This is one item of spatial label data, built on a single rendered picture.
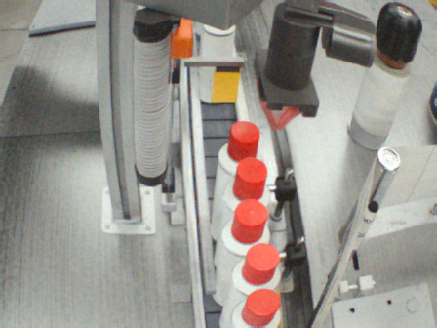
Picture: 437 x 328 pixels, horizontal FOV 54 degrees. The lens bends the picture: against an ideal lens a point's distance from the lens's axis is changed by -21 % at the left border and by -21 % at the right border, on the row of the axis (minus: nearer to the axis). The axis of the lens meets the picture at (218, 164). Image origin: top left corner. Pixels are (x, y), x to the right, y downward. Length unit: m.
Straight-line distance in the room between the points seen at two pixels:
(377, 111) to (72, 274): 0.56
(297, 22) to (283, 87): 0.10
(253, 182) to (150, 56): 0.19
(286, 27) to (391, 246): 0.40
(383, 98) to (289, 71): 0.27
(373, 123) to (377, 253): 0.23
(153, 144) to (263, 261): 0.15
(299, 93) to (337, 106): 0.34
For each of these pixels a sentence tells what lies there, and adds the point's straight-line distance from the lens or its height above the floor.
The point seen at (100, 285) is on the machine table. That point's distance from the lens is 0.76.
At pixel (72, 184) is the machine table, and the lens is 0.86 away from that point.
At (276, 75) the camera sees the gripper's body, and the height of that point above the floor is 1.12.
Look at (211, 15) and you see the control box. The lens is 0.38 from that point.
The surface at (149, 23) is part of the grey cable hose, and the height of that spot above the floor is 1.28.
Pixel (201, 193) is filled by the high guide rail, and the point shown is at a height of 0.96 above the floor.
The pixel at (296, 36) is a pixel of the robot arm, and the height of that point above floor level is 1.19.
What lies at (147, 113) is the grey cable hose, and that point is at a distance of 0.46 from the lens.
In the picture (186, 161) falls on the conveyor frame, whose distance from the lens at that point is 0.82.
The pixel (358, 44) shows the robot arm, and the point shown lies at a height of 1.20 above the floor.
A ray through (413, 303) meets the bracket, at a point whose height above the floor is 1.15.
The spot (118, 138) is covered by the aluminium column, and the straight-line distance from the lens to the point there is 0.67.
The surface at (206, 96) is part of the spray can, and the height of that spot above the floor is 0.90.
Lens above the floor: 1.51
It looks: 51 degrees down
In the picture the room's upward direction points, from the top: 7 degrees clockwise
